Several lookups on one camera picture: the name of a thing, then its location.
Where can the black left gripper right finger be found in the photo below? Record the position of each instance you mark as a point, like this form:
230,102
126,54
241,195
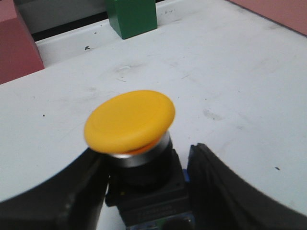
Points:
221,200

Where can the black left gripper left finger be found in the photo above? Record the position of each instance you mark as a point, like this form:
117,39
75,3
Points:
70,200

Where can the yellow push button switch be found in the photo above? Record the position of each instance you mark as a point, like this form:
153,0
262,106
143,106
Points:
146,181

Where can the pink cube block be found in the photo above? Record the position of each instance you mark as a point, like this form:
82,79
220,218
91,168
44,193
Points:
19,55

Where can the grey stone counter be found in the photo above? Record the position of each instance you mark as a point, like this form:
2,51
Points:
40,15

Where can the green cube block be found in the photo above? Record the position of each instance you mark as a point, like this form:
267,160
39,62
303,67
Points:
129,18

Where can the pink plastic bin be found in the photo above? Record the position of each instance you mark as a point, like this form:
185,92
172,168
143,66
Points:
290,13

